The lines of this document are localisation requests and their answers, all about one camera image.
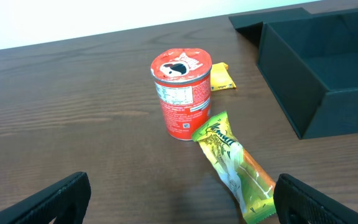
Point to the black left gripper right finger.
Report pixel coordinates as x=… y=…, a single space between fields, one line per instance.
x=298 y=203

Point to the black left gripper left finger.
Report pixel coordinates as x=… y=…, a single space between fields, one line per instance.
x=65 y=201

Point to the green yellow snack bar wrapper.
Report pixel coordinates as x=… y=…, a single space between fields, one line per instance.
x=251 y=186

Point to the small yellow snack packet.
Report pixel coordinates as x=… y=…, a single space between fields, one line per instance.
x=220 y=78

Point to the red snack can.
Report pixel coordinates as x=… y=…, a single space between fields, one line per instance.
x=183 y=84

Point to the black open box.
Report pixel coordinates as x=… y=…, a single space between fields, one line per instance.
x=310 y=63

